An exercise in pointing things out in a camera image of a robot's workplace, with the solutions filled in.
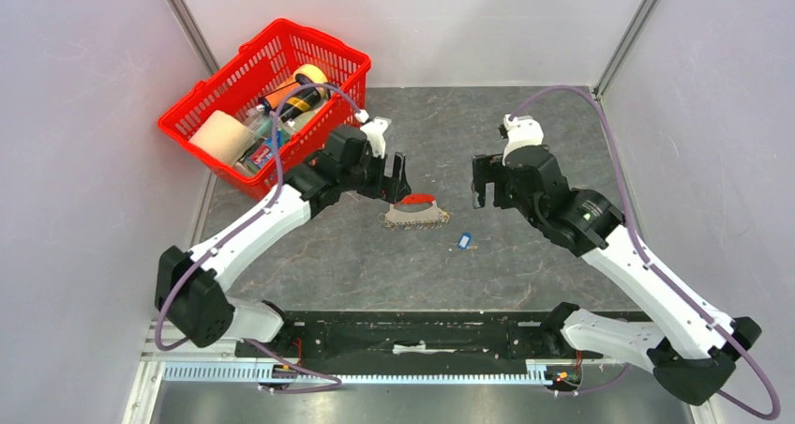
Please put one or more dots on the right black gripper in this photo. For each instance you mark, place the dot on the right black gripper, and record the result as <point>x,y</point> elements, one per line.
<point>485,168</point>

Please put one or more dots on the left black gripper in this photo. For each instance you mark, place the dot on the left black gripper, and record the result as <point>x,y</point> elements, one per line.
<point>388,189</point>

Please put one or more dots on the metal key holder red handle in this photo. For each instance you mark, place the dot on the metal key holder red handle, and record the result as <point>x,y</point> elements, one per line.
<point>417,211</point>

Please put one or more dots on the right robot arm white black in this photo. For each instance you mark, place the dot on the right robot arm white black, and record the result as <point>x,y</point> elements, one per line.
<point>683,345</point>

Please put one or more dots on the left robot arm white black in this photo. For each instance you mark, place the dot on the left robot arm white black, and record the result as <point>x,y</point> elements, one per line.
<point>192,285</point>

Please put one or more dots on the orange black bottle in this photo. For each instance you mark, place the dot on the orange black bottle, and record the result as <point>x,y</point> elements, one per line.
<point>296,104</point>

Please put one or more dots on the blue red packet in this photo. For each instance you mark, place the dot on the blue red packet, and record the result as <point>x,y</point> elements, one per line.
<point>258,155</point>

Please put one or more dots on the masking tape roll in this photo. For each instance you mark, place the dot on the masking tape roll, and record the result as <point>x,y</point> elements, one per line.
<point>307,74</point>

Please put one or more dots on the beige paper roll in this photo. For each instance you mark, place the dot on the beige paper roll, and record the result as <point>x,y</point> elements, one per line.
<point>223,138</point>

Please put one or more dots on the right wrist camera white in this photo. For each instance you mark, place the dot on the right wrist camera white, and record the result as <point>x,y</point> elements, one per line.
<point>520,131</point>

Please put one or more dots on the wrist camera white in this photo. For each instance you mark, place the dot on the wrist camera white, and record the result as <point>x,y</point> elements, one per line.
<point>520,131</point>
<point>374,127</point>

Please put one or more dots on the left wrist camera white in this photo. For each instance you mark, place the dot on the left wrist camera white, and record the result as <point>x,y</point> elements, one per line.
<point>374,127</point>

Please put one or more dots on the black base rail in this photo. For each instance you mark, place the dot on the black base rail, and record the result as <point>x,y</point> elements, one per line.
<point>381,343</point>

